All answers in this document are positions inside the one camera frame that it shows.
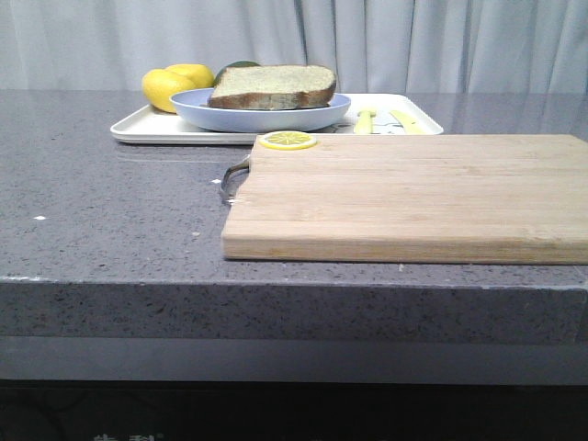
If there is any bread slice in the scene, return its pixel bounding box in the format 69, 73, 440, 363
207, 101, 330, 111
208, 64, 336, 103

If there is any light blue round plate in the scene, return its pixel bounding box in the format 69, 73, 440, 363
169, 88, 351, 133

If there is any white rectangular tray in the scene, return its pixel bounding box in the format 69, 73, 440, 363
110, 94, 444, 146

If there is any yellow lemon slice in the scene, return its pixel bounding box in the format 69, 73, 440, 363
256, 130, 318, 151

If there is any yellow plastic fork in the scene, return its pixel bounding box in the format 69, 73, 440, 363
354, 107, 377, 135

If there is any wooden cutting board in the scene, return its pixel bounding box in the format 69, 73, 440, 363
221, 134, 587, 265

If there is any yellow plastic knife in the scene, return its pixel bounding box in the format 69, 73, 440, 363
389, 109, 425, 135

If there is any green lime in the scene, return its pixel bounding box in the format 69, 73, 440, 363
213, 61, 261, 87

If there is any rear yellow lemon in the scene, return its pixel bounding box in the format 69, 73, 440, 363
165, 63, 215, 88

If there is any front yellow lemon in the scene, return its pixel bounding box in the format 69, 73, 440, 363
141, 69, 196, 113

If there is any white curtain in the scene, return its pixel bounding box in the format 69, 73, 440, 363
1, 1, 587, 94

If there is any metal cutting board handle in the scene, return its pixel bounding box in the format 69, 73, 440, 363
219, 155, 250, 206

